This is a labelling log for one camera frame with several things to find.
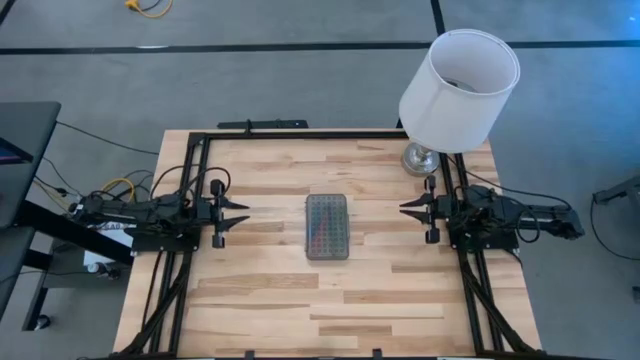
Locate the dark grey desk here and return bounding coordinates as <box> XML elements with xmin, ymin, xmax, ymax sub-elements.
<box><xmin>0</xmin><ymin>101</ymin><xmax>62</xmax><ymax>321</ymax></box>

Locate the black metal table frame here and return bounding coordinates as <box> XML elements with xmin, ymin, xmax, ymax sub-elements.
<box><xmin>112</xmin><ymin>130</ymin><xmax>541</xmax><ymax>360</ymax></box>

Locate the white labelled box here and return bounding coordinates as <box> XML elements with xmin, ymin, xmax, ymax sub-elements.
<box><xmin>82</xmin><ymin>219</ymin><xmax>136</xmax><ymax>267</ymax></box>

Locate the black floor cable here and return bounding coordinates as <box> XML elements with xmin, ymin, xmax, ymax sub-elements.
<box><xmin>54</xmin><ymin>119</ymin><xmax>160</xmax><ymax>156</ymax></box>

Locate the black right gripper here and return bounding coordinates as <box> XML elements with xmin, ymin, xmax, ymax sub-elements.
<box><xmin>399</xmin><ymin>174</ymin><xmax>454</xmax><ymax>245</ymax></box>

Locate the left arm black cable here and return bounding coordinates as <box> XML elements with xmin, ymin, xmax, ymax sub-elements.
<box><xmin>148</xmin><ymin>165</ymin><xmax>233</xmax><ymax>201</ymax></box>

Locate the black mount bracket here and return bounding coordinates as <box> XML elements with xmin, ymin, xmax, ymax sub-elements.
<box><xmin>217</xmin><ymin>118</ymin><xmax>310</xmax><ymax>131</ymax></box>

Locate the grey translucent box lid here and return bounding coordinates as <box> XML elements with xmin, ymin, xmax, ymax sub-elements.
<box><xmin>304</xmin><ymin>193</ymin><xmax>351</xmax><ymax>262</ymax></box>

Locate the yellow floor cable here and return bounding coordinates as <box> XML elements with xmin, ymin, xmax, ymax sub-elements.
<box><xmin>123</xmin><ymin>0</ymin><xmax>175</xmax><ymax>20</ymax></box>

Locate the right arm long black cable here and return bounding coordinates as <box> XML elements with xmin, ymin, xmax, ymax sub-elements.
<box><xmin>446</xmin><ymin>153</ymin><xmax>575</xmax><ymax>210</ymax></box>

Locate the dark screen device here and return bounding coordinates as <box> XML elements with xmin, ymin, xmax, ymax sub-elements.
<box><xmin>0</xmin><ymin>137</ymin><xmax>35</xmax><ymax>166</ymax></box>

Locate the white shade silver table lamp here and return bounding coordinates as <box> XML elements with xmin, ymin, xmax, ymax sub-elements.
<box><xmin>398</xmin><ymin>28</ymin><xmax>522</xmax><ymax>178</ymax></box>

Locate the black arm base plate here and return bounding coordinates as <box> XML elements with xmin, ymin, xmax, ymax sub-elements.
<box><xmin>130</xmin><ymin>219</ymin><xmax>201</xmax><ymax>254</ymax></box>
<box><xmin>446</xmin><ymin>209</ymin><xmax>521</xmax><ymax>252</ymax></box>

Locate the grey stand leg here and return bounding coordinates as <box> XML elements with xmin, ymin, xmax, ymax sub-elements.
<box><xmin>592</xmin><ymin>174</ymin><xmax>640</xmax><ymax>217</ymax></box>

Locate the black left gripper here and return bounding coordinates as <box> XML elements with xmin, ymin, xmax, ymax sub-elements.
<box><xmin>195</xmin><ymin>178</ymin><xmax>251</xmax><ymax>250</ymax></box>

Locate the right arm short black cable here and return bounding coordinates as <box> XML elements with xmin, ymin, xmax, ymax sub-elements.
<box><xmin>516</xmin><ymin>199</ymin><xmax>542</xmax><ymax>245</ymax></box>

